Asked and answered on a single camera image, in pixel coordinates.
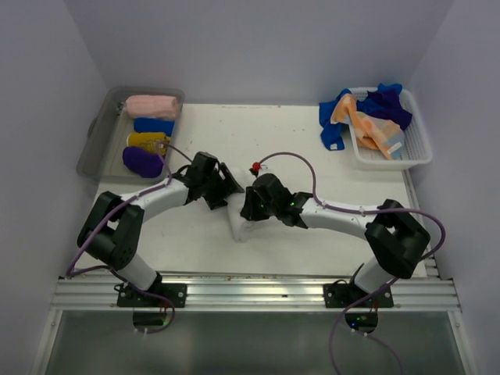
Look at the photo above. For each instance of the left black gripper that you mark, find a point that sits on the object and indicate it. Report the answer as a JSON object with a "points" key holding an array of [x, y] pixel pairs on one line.
{"points": [[226, 187]]}

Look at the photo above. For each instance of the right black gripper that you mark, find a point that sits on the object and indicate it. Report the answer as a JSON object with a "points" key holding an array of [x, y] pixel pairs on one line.
{"points": [[250, 211]]}

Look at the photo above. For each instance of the white towel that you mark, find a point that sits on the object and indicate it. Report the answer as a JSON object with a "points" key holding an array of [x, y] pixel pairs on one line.
{"points": [[240, 227]]}

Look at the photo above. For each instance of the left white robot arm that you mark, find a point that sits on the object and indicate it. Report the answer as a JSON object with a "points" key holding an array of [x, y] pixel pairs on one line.
{"points": [[112, 229]]}

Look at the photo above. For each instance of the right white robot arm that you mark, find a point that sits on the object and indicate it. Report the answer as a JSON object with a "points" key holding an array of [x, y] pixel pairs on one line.
{"points": [[396, 238]]}

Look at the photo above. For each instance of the yellow rolled towel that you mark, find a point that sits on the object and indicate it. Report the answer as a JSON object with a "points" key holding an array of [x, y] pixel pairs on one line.
{"points": [[150, 142]]}

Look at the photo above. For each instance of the purple rolled towel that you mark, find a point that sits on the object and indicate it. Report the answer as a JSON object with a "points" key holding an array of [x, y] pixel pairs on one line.
{"points": [[144, 164]]}

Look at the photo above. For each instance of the blue cloth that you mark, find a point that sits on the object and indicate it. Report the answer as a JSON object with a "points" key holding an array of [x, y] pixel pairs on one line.
{"points": [[331, 118]]}

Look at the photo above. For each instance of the blue rolled towel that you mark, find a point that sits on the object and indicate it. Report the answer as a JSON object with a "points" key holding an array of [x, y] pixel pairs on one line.
{"points": [[153, 125]]}

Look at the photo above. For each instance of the grey plastic bin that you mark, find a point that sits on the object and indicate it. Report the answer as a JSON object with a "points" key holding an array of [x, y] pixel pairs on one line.
{"points": [[102, 157]]}

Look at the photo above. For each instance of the pink rolled towel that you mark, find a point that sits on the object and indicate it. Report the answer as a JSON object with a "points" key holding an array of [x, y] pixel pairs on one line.
{"points": [[152, 106]]}

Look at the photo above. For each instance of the orange patterned cloth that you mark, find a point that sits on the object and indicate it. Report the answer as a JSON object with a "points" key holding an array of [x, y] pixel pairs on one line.
{"points": [[380, 135]]}

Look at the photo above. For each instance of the white plastic basket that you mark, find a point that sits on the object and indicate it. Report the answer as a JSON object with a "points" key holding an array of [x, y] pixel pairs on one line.
{"points": [[416, 151]]}

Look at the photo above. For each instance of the dark purple cloth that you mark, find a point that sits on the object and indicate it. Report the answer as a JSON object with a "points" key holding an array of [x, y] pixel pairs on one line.
{"points": [[384, 103]]}

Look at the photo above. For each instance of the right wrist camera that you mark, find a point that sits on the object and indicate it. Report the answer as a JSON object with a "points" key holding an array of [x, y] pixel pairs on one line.
{"points": [[258, 169]]}

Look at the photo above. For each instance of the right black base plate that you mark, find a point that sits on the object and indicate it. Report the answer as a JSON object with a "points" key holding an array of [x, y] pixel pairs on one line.
{"points": [[342, 293]]}

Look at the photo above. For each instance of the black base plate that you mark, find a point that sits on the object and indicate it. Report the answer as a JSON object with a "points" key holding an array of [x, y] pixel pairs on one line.
{"points": [[130, 298], [342, 293]]}

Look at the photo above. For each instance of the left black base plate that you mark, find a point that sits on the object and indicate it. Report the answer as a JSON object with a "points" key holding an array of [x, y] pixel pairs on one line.
{"points": [[130, 298]]}

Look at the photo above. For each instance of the aluminium rail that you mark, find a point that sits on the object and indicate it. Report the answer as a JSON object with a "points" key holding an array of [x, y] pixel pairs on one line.
{"points": [[250, 293]]}

